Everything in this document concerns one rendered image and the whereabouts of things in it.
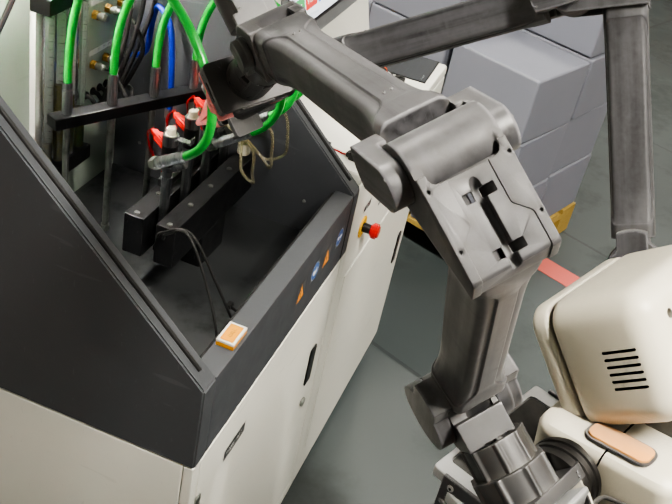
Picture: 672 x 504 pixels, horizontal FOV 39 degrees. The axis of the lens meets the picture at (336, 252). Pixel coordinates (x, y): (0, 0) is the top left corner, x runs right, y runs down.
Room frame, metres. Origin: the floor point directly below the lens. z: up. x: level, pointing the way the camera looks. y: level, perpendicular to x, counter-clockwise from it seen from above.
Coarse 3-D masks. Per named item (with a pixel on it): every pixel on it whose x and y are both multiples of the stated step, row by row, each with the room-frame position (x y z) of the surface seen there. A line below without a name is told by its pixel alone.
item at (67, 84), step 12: (168, 0) 1.28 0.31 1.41; (72, 12) 1.43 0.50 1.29; (180, 12) 1.26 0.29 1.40; (72, 24) 1.43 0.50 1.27; (192, 24) 1.26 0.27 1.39; (72, 36) 1.43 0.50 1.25; (192, 36) 1.24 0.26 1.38; (72, 48) 1.44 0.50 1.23; (72, 60) 1.44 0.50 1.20; (204, 60) 1.23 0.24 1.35; (72, 84) 1.44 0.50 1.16; (216, 120) 1.21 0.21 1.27; (204, 132) 1.21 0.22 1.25; (204, 144) 1.21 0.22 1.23; (192, 156) 1.22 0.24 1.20
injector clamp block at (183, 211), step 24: (216, 168) 1.64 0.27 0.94; (192, 192) 1.47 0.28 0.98; (216, 192) 1.49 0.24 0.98; (240, 192) 1.61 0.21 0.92; (144, 216) 1.36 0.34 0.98; (168, 216) 1.38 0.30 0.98; (192, 216) 1.40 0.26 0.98; (216, 216) 1.51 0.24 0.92; (144, 240) 1.36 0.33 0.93; (168, 240) 1.34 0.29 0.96; (216, 240) 1.52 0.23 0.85; (168, 264) 1.34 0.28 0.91; (192, 264) 1.46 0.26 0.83
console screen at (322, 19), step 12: (288, 0) 1.90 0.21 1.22; (300, 0) 1.97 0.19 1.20; (312, 0) 2.03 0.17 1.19; (324, 0) 2.10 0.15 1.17; (336, 0) 2.18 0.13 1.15; (348, 0) 2.26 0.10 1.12; (312, 12) 2.03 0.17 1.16; (324, 12) 2.10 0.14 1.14; (336, 12) 2.17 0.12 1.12; (324, 24) 2.09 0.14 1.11
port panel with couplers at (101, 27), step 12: (96, 0) 1.66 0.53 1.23; (108, 0) 1.71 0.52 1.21; (120, 0) 1.74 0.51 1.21; (96, 12) 1.65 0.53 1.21; (108, 12) 1.69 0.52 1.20; (96, 24) 1.67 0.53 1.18; (108, 24) 1.71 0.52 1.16; (96, 36) 1.67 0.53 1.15; (108, 36) 1.71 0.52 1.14; (96, 48) 1.67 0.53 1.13; (108, 48) 1.71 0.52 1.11; (96, 60) 1.67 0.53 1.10; (108, 60) 1.69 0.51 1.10; (96, 72) 1.67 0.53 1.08; (108, 72) 1.72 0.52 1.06
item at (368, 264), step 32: (352, 32) 2.28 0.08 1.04; (352, 224) 1.69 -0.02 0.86; (384, 224) 2.03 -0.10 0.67; (352, 256) 1.76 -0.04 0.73; (384, 256) 2.14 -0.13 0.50; (352, 288) 1.83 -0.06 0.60; (384, 288) 2.28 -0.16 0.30; (352, 320) 1.92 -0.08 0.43; (352, 352) 2.03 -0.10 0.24; (320, 384) 1.73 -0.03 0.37; (320, 416) 1.81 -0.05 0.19
